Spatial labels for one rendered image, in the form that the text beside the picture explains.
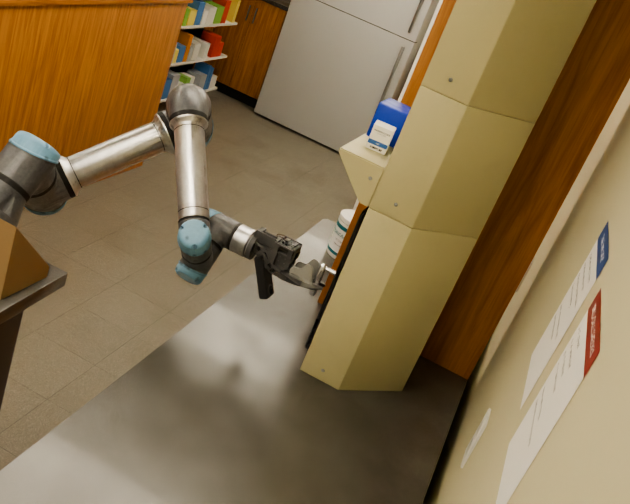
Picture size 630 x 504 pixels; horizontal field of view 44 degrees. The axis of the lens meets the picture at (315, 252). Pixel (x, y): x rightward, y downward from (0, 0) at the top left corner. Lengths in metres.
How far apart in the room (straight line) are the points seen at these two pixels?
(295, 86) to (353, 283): 5.28
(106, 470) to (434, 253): 0.87
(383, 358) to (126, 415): 0.67
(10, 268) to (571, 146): 1.38
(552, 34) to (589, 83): 0.32
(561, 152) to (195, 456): 1.15
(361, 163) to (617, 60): 0.67
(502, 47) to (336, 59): 5.26
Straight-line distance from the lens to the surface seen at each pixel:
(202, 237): 1.81
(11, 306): 1.92
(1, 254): 1.89
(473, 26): 1.69
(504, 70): 1.72
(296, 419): 1.83
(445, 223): 1.83
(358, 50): 6.85
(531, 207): 2.11
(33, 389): 3.19
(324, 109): 6.99
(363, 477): 1.77
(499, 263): 2.16
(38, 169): 1.96
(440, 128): 1.72
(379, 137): 1.85
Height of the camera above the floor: 2.01
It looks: 24 degrees down
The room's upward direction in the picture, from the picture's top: 22 degrees clockwise
